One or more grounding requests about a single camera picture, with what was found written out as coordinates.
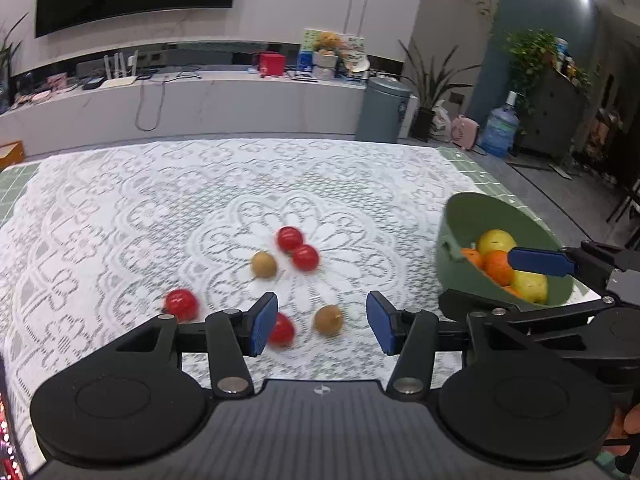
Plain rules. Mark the blue carton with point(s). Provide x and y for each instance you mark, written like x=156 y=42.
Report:
x=305 y=62

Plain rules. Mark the white plastic bag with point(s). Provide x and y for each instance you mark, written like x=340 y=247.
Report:
x=441 y=122

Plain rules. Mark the leafy green plant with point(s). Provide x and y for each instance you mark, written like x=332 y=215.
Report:
x=532 y=55

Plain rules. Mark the person's right hand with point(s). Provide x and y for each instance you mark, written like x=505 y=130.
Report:
x=631 y=420

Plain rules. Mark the brown kiwi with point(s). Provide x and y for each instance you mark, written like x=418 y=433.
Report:
x=263 y=264
x=328 y=320

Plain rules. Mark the red box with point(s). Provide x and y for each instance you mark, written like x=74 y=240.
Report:
x=271 y=64

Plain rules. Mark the pink heater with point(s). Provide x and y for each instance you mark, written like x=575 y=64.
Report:
x=465 y=132

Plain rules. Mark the white marble media console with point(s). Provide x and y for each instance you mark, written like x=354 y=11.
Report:
x=225 y=107

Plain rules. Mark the grey cabinet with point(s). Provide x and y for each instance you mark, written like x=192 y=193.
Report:
x=555 y=120

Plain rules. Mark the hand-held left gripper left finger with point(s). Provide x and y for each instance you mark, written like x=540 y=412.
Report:
x=262 y=325

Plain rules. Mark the blue water bottle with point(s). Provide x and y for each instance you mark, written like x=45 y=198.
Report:
x=498 y=130

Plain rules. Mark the white router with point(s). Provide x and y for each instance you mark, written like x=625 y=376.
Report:
x=121 y=72

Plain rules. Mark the red cherry tomato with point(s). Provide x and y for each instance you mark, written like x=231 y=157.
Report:
x=305 y=257
x=284 y=331
x=181 y=304
x=290 y=238

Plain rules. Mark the green colander bowl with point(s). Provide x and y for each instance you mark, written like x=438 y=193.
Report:
x=455 y=225

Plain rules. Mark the orange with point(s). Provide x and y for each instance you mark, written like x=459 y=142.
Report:
x=472 y=257
x=512 y=291
x=498 y=269

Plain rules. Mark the orange cardboard box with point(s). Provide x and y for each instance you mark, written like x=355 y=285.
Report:
x=10 y=155

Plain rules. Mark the long-leaf potted plant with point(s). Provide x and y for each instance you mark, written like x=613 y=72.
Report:
x=432 y=95

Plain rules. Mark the smartphone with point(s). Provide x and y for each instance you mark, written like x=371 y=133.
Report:
x=7 y=430

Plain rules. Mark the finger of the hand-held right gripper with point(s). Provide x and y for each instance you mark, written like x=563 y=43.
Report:
x=540 y=261
x=525 y=310

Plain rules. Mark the small potted plant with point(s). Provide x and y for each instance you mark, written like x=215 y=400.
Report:
x=7 y=60

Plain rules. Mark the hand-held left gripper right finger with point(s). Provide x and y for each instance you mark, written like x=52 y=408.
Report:
x=382 y=322

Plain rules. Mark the grey trash bin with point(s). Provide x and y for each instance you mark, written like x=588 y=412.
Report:
x=380 y=112

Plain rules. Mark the teddy bear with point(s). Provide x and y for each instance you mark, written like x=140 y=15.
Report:
x=327 y=57

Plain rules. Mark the white lace tablecloth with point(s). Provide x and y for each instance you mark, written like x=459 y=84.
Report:
x=125 y=240

